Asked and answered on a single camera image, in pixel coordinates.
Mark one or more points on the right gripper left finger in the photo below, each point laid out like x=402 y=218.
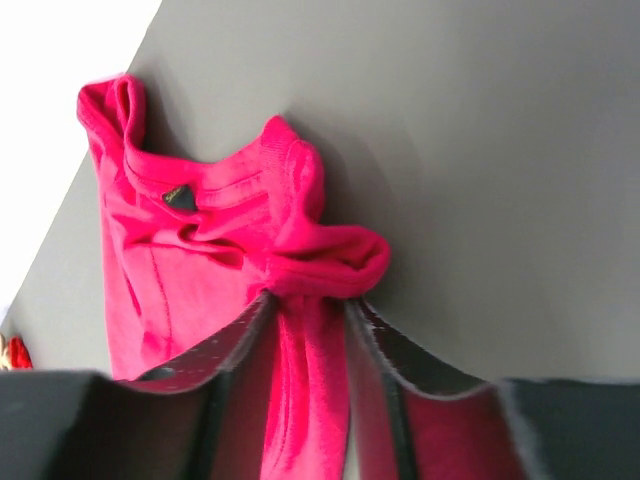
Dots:
x=201 y=415

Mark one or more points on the folded red t shirt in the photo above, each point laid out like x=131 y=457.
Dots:
x=18 y=355

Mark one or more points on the crimson t shirt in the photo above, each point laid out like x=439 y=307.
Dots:
x=188 y=246

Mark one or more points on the folded beige t shirt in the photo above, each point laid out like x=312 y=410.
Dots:
x=5 y=359

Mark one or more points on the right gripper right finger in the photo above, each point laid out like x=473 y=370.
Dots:
x=418 y=417

